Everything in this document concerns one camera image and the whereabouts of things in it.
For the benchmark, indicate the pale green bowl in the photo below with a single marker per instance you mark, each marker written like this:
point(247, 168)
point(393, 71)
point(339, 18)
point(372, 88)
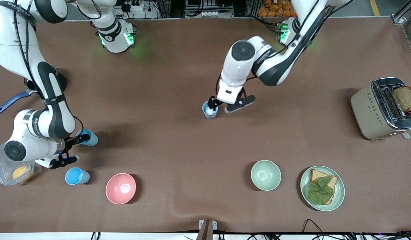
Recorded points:
point(266, 175)

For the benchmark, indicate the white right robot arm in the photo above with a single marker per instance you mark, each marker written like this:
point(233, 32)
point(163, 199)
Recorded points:
point(52, 100)

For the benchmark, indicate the pale green plate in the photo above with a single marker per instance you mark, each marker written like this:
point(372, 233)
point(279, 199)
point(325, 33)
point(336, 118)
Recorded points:
point(338, 196)

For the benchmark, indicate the pink bowl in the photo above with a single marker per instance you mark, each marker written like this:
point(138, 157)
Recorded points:
point(120, 189)

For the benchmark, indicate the aluminium frame profile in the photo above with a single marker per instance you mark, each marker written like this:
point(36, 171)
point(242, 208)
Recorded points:
point(407, 20)

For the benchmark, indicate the white power strip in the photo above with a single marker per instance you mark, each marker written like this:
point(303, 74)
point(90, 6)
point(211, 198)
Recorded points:
point(135, 6)

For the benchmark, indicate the clear container with blue rim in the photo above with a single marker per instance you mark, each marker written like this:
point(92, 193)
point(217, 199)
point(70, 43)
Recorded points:
point(2, 160)

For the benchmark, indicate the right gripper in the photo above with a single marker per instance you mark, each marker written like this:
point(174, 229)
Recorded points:
point(70, 142)

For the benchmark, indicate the yellow lemon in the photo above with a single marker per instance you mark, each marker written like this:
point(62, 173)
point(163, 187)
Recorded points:
point(22, 173)

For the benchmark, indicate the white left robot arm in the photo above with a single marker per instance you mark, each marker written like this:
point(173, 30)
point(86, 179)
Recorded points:
point(240, 63)

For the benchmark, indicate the dark toast slice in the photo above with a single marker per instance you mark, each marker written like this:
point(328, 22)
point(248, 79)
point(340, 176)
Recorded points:
point(405, 98)

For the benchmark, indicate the green lettuce leaf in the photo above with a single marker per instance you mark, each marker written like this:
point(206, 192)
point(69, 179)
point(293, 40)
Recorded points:
point(320, 190)

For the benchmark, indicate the light blue plastic cup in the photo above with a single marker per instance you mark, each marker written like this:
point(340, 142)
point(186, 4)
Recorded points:
point(209, 115)
point(93, 141)
point(75, 176)

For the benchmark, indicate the metal table bracket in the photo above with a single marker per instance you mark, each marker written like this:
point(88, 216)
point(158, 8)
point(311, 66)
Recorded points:
point(207, 230)

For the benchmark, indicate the pile of orange pastries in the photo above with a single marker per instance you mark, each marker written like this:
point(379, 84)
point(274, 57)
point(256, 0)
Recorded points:
point(275, 8)

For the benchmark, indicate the beige and chrome toaster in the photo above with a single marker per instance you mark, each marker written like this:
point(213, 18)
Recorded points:
point(367, 113)

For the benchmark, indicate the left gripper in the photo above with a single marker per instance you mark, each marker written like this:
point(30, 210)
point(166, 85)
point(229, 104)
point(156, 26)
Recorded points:
point(212, 101)

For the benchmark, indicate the brown bread slice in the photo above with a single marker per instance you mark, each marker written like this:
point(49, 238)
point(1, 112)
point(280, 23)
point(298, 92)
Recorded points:
point(320, 174)

